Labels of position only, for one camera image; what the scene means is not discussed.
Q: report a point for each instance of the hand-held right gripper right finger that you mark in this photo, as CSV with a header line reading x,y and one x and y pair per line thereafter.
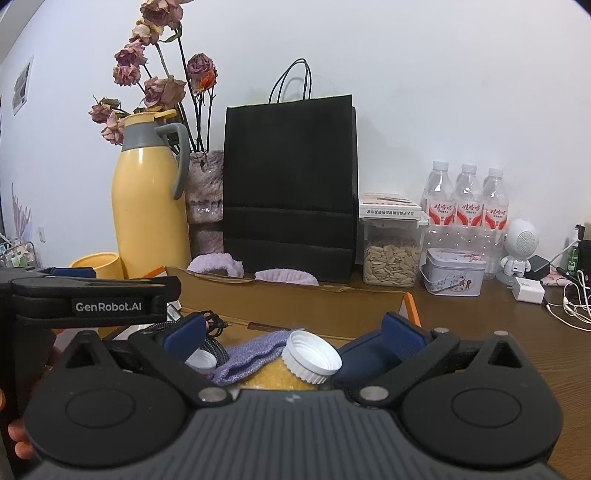
x,y
404,334

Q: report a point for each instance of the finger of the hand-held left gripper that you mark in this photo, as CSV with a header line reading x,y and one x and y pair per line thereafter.
x,y
74,272

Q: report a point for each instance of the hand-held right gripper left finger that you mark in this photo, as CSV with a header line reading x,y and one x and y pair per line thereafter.
x,y
184,338

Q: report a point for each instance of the navy pouch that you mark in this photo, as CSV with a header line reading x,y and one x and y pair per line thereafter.
x,y
364,364

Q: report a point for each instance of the purple woven pouch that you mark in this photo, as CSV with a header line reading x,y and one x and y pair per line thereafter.
x,y
249,362

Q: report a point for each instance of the white plastic bottle cap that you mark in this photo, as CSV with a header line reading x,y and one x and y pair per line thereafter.
x,y
309,357

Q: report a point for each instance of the red cardboard box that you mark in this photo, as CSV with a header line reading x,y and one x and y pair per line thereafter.
x,y
300,304

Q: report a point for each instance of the person's left hand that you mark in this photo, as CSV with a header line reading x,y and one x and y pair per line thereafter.
x,y
21,441

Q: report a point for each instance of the yellow mug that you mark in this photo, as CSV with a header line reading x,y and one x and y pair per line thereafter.
x,y
99,265

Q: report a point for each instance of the small silver object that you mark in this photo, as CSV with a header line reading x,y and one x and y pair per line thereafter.
x,y
174,313

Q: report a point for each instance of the clear seed container white lid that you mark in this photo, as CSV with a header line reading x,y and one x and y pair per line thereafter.
x,y
392,263

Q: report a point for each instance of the lavender fuzzy headband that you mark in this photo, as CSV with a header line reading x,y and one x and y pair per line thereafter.
x,y
286,277
214,265

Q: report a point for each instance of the decorated tin box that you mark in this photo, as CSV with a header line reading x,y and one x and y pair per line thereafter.
x,y
452,272

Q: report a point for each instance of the yellow thermos jug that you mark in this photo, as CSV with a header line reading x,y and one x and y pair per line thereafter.
x,y
147,207

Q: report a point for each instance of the flat white box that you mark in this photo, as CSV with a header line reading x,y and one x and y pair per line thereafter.
x,y
390,205

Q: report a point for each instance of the white charger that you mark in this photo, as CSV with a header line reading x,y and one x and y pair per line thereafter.
x,y
528,290

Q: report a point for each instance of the clear water bottle red label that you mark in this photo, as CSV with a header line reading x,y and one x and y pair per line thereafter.
x,y
496,207
468,205
438,203

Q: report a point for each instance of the purple knit-covered vase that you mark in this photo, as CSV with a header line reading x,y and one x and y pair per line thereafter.
x,y
205,198

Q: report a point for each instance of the black power adapter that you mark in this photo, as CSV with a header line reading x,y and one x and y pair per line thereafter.
x,y
538,267

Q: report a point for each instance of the white robot toy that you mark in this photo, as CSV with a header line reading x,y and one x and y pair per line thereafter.
x,y
521,237

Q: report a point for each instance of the pink floral cloth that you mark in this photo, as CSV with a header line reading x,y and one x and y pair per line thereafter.
x,y
556,278

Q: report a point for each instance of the green sanitizer bottle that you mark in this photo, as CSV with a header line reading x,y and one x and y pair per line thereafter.
x,y
574,261

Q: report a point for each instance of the black paper bag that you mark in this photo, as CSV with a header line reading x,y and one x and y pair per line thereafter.
x,y
291,184

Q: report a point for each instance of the dried rose bouquet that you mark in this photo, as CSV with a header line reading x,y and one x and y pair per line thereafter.
x,y
161,90

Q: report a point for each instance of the white wall outlet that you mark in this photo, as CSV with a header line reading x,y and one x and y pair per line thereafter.
x,y
43,234

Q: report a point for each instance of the framed wall picture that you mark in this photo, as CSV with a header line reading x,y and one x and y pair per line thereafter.
x,y
22,85

